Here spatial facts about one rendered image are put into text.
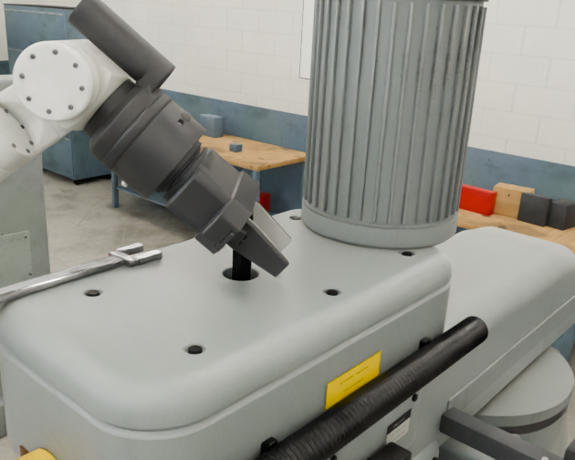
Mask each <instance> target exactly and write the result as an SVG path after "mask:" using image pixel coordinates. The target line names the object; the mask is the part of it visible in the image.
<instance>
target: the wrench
mask: <svg viewBox="0 0 575 460"><path fill-rule="evenodd" d="M142 251H143V244H141V243H137V244H133V245H130V246H125V247H121V248H118V249H117V250H114V251H110V252H108V256H106V257H103V258H100V259H96V260H93V261H90V262H87V263H84V264H80V265H77V266H74V267H69V268H65V269H62V270H59V271H56V272H53V273H49V274H46V275H43V276H40V277H34V278H31V279H28V280H25V281H21V282H18V283H15V284H12V285H9V286H5V287H0V303H3V302H6V301H8V300H12V299H15V298H20V297H23V296H26V295H29V294H32V293H35V292H38V291H41V290H44V289H47V288H52V287H55V286H58V285H62V284H65V283H68V282H70V281H73V280H77V279H80V278H83V277H88V276H91V275H94V274H97V273H99V272H103V271H106V270H109V269H112V268H115V267H120V266H123V265H125V266H128V267H135V266H137V265H143V264H146V263H149V262H151V261H154V260H157V259H161V258H162V252H161V251H158V250H153V251H150V252H147V253H144V254H140V255H137V256H131V255H133V254H137V253H140V252H142Z"/></svg>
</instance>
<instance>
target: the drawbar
mask: <svg viewBox="0 0 575 460"><path fill-rule="evenodd" d="M251 274H252V262H251V261H250V260H248V259H247V258H245V257H244V256H242V255H240V254H239V253H237V252H236V251H235V250H234V249H233V268H232V280H236V281H247V280H251Z"/></svg>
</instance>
